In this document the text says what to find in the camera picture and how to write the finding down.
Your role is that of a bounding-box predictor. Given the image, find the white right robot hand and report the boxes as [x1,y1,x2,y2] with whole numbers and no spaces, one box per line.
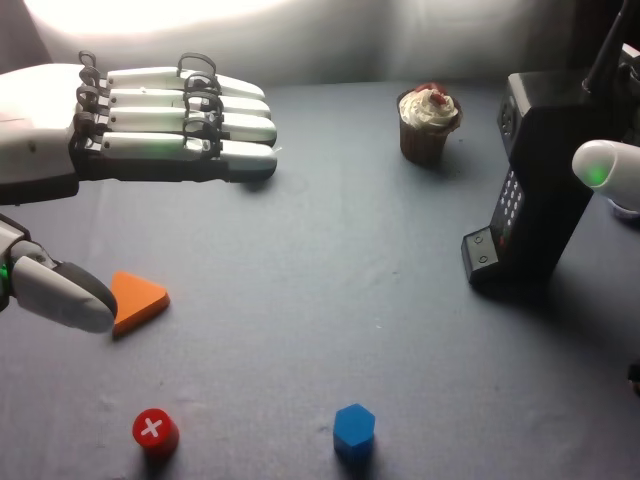
[571,42,640,214]

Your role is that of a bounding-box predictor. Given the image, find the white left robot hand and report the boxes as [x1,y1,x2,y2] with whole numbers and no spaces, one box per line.
[0,49,279,335]

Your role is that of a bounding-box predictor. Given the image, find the black brick phone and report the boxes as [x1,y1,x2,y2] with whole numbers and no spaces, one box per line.
[460,0,637,292]

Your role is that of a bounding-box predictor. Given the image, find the toy cupcake with white frosting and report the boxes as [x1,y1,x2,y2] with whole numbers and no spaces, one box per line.
[397,82,464,166]

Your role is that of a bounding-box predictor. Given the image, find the orange triangle block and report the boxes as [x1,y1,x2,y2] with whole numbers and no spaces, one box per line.
[109,271,171,337]

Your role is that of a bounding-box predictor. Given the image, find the white curtain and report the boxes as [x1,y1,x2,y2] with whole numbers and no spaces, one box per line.
[0,0,640,101]

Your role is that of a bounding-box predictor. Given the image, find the red cylinder block white cross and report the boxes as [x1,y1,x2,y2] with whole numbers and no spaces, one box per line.
[131,407,180,456]

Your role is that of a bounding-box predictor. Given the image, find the grey table cloth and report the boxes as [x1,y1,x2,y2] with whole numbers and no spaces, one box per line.
[0,74,640,480]

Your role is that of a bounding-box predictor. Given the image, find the blue hexagon block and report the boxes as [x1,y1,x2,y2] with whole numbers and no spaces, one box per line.
[333,403,377,459]

